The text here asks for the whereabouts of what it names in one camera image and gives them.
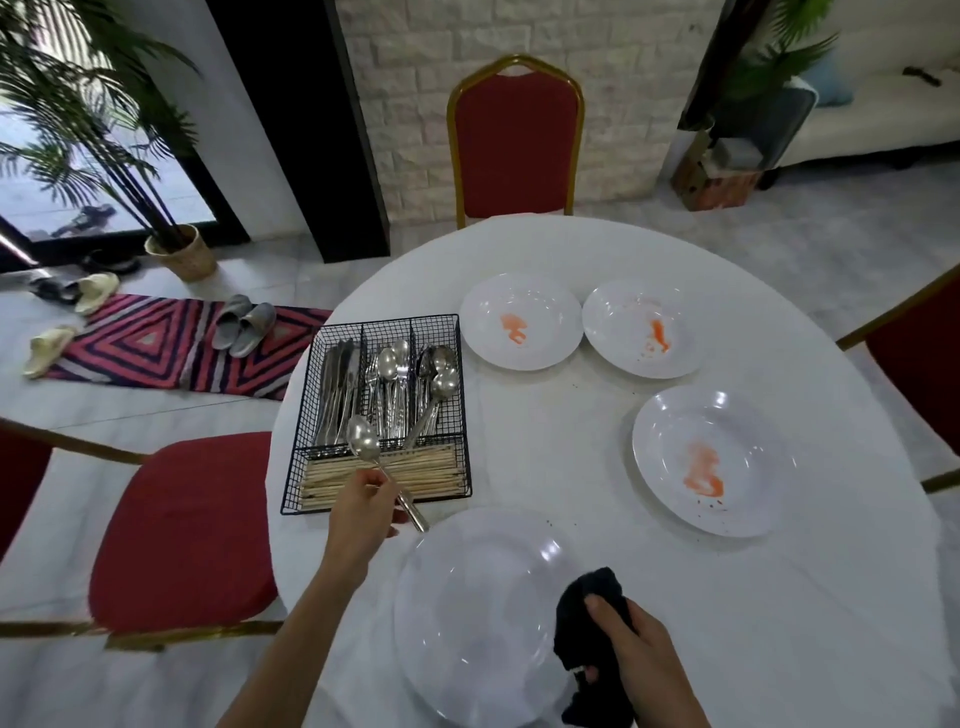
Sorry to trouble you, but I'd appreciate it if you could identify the person's right hand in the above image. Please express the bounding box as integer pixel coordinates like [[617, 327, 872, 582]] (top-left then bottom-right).
[[583, 594, 692, 711]]

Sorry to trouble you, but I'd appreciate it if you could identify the person's left hand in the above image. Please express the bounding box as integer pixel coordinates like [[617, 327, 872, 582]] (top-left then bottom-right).
[[318, 466, 412, 583]]

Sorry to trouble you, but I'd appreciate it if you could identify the bundle of wooden chopsticks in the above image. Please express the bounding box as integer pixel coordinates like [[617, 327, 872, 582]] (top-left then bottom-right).
[[299, 443, 470, 502]]

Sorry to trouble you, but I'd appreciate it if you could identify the black cleaning cloth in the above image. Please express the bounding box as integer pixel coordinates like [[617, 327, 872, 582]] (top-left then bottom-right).
[[553, 567, 639, 728]]

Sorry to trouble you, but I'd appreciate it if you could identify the white plate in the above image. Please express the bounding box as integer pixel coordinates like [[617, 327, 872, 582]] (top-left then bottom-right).
[[631, 384, 798, 539], [393, 506, 598, 728], [458, 272, 585, 372], [581, 278, 708, 380]]

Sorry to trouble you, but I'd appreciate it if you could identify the person's left forearm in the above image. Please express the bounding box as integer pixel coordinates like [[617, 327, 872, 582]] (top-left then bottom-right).
[[217, 562, 369, 728]]

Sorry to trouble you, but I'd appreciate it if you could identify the white round tablecloth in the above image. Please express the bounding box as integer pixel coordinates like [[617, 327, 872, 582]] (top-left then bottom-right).
[[267, 215, 943, 728]]

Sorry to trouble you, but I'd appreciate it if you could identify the red gold banquet chair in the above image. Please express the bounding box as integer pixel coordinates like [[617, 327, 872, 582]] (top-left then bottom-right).
[[836, 262, 960, 495], [0, 416, 286, 652], [446, 53, 586, 230]]

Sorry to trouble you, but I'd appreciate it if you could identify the grey slipper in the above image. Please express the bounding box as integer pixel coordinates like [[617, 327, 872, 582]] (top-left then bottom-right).
[[211, 293, 254, 352], [228, 302, 277, 359]]

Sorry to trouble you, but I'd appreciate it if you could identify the pink striped rug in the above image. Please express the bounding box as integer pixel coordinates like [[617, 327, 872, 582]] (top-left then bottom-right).
[[46, 293, 334, 403]]

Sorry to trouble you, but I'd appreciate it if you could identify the tall palm in woven pot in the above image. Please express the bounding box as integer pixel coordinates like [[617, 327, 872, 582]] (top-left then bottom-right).
[[0, 0, 219, 284]]

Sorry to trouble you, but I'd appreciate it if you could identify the beige slipper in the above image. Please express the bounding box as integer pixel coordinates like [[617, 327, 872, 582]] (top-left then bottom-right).
[[73, 272, 121, 316], [22, 324, 79, 379]]

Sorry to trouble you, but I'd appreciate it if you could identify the black sandal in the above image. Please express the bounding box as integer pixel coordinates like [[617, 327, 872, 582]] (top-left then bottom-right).
[[29, 277, 80, 305], [78, 249, 144, 277]]

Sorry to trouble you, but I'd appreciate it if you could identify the black framed glass door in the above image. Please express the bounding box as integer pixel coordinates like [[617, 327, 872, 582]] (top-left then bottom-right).
[[0, 74, 253, 275]]

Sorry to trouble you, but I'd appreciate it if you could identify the orange brown crate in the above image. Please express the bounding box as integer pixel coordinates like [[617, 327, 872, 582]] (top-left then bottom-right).
[[682, 168, 765, 214]]

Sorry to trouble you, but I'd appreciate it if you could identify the small grey box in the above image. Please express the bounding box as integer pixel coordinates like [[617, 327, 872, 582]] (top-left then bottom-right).
[[708, 138, 766, 174]]

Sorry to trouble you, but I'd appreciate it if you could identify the cream sofa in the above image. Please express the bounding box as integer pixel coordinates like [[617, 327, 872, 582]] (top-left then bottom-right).
[[772, 0, 960, 170]]

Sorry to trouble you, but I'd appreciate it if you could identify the blue cushion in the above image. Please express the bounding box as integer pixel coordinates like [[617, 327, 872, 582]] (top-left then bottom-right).
[[802, 56, 856, 110]]

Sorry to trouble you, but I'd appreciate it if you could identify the potted palm in white pot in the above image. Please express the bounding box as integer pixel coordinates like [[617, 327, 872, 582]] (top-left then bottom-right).
[[678, 0, 841, 136]]

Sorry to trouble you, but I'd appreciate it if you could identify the black wire cutlery basket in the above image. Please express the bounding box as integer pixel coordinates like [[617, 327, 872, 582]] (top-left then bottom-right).
[[280, 314, 473, 517]]

